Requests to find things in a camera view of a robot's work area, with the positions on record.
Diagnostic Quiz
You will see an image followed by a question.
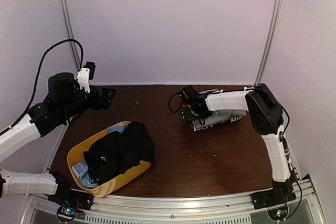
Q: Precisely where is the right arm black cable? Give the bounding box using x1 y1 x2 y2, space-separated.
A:
168 91 184 114

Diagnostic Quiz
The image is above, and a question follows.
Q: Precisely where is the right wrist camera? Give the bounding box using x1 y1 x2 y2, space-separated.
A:
178 85 200 103

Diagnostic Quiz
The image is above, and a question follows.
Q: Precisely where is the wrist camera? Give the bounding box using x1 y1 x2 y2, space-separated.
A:
76 61 96 93
178 85 200 103

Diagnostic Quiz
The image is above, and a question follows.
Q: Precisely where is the aluminium frame post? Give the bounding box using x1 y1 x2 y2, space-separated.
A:
254 0 283 86
59 0 81 70

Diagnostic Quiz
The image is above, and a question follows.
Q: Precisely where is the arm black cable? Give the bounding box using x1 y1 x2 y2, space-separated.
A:
168 91 184 114
7 38 85 130

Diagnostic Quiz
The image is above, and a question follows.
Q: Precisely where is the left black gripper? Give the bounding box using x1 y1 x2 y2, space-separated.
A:
59 84 116 120

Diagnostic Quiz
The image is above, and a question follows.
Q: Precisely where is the right aluminium frame post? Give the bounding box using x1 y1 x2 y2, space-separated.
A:
254 0 283 86

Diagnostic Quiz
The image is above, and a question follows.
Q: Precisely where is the light blue shirt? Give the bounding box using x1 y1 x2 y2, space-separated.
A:
71 124 125 189

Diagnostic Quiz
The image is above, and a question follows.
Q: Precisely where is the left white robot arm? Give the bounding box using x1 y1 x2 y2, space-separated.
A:
1 68 116 205

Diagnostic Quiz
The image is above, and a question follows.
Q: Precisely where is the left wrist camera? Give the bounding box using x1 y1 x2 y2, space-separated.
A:
76 61 96 93

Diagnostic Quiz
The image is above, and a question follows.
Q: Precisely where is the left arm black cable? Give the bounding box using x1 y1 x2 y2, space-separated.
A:
7 38 85 130

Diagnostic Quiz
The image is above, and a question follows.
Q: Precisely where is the yellow plastic basket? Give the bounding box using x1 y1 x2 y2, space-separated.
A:
67 127 151 198

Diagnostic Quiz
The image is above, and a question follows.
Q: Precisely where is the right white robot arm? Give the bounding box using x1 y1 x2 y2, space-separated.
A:
177 83 295 204

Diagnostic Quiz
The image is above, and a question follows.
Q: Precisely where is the grey shirt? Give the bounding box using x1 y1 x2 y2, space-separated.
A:
194 89 248 119

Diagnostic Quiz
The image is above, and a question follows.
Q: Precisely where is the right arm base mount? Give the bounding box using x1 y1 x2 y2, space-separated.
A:
251 179 296 222

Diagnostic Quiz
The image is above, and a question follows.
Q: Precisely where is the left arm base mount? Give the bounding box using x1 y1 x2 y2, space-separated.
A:
46 172 93 223

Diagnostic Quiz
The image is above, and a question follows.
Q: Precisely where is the front aluminium rail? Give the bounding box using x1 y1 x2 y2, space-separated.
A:
26 174 329 224

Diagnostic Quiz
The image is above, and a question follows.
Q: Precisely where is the black printed folded shirt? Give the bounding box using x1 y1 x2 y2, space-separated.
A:
190 116 242 132

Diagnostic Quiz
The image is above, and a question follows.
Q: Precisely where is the black long sleeve shirt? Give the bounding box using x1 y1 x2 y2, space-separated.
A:
83 121 155 185

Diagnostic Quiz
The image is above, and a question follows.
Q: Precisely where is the left aluminium frame post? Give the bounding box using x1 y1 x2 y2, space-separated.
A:
59 0 81 70

